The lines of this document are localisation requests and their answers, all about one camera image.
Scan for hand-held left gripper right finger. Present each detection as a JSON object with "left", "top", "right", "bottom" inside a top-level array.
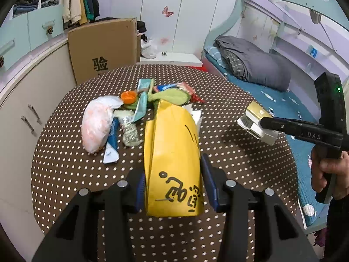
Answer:
[{"left": 200, "top": 154, "right": 319, "bottom": 262}]

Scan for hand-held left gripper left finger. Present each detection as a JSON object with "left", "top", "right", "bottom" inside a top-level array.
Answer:
[{"left": 32, "top": 168, "right": 146, "bottom": 262}]

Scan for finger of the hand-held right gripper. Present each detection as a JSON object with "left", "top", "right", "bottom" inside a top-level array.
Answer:
[{"left": 260, "top": 116, "right": 323, "bottom": 141}]

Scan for gold and white carton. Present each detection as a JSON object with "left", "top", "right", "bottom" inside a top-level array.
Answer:
[{"left": 237, "top": 101, "right": 279, "bottom": 146}]

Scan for yellow paper bag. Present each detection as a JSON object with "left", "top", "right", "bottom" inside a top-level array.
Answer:
[{"left": 144, "top": 100, "right": 204, "bottom": 219}]

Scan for long teal wrapper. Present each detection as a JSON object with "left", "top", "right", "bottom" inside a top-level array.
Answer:
[{"left": 133, "top": 91, "right": 149, "bottom": 123}]

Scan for person's right forearm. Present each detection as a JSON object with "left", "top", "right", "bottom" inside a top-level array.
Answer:
[{"left": 323, "top": 195, "right": 349, "bottom": 262}]

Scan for person's right hand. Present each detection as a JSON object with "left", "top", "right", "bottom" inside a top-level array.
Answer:
[{"left": 311, "top": 150, "right": 349, "bottom": 200}]

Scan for blue and white tube wrapper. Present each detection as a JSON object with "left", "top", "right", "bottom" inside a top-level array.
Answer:
[{"left": 103, "top": 117, "right": 120, "bottom": 164}]

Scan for crumpled clear wrapper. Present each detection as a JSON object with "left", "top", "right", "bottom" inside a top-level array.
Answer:
[{"left": 120, "top": 115, "right": 144, "bottom": 146}]

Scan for white tissue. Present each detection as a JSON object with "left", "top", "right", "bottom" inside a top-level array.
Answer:
[{"left": 181, "top": 104, "right": 204, "bottom": 130}]

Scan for grey duvet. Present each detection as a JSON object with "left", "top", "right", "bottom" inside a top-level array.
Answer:
[{"left": 214, "top": 35, "right": 292, "bottom": 92}]

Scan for brown polka-dot tablecloth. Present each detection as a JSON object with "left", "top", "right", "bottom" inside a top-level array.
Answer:
[{"left": 31, "top": 65, "right": 300, "bottom": 262}]

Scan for white plastic bag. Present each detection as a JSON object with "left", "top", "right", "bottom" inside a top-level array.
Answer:
[{"left": 81, "top": 95, "right": 124, "bottom": 154}]

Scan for plaid pillow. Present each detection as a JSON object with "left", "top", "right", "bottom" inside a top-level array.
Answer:
[{"left": 222, "top": 50, "right": 246, "bottom": 78}]

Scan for red and blue snack wrapper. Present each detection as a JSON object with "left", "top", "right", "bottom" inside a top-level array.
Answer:
[{"left": 153, "top": 83, "right": 206, "bottom": 104}]

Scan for green pouch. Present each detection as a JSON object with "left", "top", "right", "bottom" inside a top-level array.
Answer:
[{"left": 148, "top": 90, "right": 192, "bottom": 107}]

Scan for orange bottle cap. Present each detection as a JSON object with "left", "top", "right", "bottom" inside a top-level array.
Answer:
[{"left": 121, "top": 91, "right": 137, "bottom": 104}]

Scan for short teal wrapper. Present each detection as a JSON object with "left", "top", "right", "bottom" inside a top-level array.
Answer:
[{"left": 137, "top": 79, "right": 155, "bottom": 93}]

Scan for crumpled white bag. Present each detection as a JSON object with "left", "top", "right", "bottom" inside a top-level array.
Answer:
[{"left": 140, "top": 37, "right": 159, "bottom": 59}]

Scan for large cardboard box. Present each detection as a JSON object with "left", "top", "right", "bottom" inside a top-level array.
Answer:
[{"left": 67, "top": 18, "right": 141, "bottom": 85}]

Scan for beige cabinet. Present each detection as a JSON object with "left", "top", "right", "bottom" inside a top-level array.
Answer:
[{"left": 0, "top": 37, "right": 77, "bottom": 262}]

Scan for white wardrobe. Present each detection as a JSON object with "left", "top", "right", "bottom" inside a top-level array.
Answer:
[{"left": 99, "top": 0, "right": 243, "bottom": 60}]

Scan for teal drawer unit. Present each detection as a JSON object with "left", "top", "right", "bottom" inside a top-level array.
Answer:
[{"left": 0, "top": 4, "right": 64, "bottom": 70}]

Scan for hanging clothes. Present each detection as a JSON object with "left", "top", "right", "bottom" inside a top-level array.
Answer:
[{"left": 59, "top": 0, "right": 101, "bottom": 26}]

